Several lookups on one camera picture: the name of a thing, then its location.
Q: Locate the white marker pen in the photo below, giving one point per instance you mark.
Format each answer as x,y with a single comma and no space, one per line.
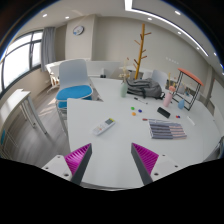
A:
191,121

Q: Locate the blue small vase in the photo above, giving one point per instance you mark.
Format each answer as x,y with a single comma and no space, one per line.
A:
181,104

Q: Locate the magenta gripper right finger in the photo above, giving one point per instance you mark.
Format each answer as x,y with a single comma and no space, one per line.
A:
145,161

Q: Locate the grey backpack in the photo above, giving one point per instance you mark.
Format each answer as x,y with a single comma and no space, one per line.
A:
145,88

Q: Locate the white side table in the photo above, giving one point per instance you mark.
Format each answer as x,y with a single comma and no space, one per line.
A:
19,98

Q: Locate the white chair blue cushion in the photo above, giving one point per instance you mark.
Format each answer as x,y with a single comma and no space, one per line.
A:
74,83

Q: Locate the pink water bottle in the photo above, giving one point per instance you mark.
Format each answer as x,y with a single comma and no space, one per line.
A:
168,96

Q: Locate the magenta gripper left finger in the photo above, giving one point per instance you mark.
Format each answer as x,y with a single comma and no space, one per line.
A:
77,162

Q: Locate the green vase with flowers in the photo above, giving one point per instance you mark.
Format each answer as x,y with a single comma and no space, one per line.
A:
124,76

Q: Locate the white remote control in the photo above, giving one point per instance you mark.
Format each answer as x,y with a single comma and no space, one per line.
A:
102,127

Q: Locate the window with dark frame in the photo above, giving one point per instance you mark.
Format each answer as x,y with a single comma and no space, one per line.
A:
22,56

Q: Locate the black frame orange-top side table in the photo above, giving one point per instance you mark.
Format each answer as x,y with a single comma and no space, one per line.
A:
187,88

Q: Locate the round wall clock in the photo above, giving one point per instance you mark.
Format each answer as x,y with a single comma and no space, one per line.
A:
78,30

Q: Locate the black rectangular eraser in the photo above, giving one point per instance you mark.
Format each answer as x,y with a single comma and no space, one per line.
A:
163,112

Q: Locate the wooden coat rack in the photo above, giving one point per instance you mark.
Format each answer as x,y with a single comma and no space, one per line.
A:
141,56

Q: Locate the black marker pen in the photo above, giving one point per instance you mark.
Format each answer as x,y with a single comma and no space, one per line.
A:
141,100

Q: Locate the grey curtain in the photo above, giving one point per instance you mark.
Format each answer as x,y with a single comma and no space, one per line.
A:
47,47

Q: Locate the folded striped towel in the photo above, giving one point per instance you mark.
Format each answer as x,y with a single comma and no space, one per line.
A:
166,130

